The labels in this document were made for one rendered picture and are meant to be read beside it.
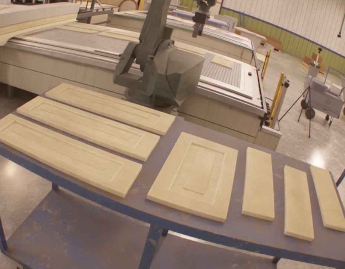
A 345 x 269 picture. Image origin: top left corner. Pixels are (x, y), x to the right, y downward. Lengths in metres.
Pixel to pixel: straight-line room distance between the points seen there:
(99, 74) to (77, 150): 2.04
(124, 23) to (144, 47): 4.93
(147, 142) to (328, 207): 0.83
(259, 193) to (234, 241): 0.28
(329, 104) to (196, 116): 4.14
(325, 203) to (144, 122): 0.90
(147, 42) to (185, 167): 1.45
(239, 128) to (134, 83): 1.09
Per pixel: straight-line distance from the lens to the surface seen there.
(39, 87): 3.62
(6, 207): 2.44
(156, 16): 2.53
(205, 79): 2.98
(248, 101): 2.87
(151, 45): 2.46
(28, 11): 4.20
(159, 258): 1.83
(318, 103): 6.52
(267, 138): 3.04
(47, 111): 1.42
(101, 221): 1.97
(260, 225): 1.08
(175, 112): 2.65
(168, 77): 2.20
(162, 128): 1.41
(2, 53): 3.97
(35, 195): 2.54
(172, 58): 2.33
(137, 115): 1.48
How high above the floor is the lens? 1.67
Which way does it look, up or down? 27 degrees down
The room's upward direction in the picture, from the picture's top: 15 degrees clockwise
